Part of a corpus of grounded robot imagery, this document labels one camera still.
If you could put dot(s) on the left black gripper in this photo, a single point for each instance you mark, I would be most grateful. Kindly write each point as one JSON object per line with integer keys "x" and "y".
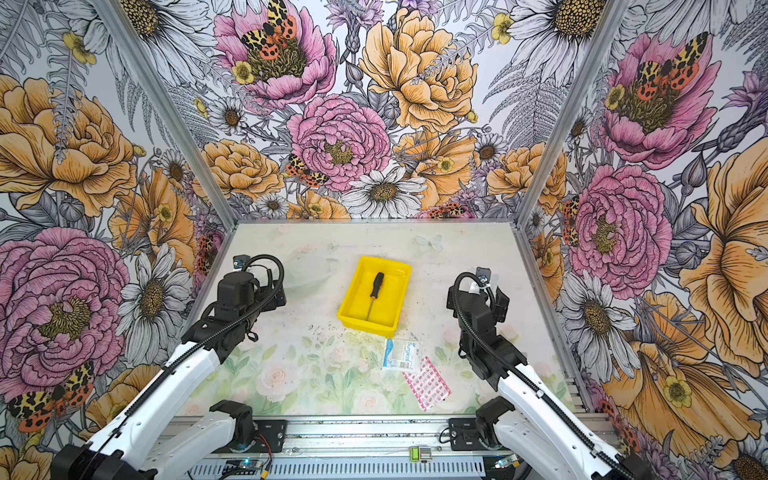
{"x": 267, "y": 293}

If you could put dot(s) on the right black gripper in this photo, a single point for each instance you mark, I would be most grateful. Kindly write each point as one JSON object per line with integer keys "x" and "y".
{"x": 499, "y": 307}

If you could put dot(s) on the black handled screwdriver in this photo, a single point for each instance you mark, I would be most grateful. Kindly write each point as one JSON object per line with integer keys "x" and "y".
{"x": 375, "y": 291}

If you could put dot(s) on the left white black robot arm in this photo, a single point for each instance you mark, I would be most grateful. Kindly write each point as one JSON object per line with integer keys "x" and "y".
{"x": 128, "y": 447}

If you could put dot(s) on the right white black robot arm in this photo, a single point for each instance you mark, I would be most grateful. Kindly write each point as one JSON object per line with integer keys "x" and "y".
{"x": 525, "y": 417}

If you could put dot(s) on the yellow plastic bin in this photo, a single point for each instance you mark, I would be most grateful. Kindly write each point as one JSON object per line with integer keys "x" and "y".
{"x": 385, "y": 316}

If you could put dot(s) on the white blue packet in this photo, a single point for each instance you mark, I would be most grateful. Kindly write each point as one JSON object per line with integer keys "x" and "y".
{"x": 402, "y": 355}

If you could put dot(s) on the pink patterned sachet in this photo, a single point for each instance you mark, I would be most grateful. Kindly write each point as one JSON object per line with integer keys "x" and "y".
{"x": 427, "y": 385}

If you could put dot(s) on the right circuit board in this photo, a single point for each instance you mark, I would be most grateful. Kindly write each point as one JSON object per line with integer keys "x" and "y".
{"x": 509, "y": 461}

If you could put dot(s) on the circuit board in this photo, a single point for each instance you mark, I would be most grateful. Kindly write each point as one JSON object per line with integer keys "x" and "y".
{"x": 509, "y": 461}
{"x": 254, "y": 469}

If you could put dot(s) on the small green lit module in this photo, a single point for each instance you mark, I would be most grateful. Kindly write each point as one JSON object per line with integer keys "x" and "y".
{"x": 420, "y": 454}

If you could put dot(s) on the left circuit board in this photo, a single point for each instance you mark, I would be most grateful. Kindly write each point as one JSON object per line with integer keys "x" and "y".
{"x": 254, "y": 469}

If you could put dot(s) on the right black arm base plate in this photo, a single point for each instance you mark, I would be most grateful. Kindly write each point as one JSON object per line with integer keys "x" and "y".
{"x": 465, "y": 436}

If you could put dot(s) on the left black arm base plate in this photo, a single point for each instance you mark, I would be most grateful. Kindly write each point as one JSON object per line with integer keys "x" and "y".
{"x": 270, "y": 437}

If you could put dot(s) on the aluminium front rail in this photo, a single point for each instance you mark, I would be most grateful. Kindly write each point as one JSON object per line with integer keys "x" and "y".
{"x": 363, "y": 447}

